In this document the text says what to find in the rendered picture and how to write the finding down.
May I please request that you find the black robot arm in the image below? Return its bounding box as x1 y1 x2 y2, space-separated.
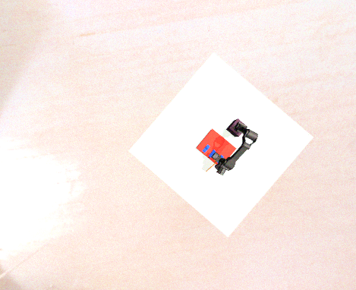
215 122 258 176

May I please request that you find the red flat deck plate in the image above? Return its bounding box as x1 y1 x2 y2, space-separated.
196 129 236 164

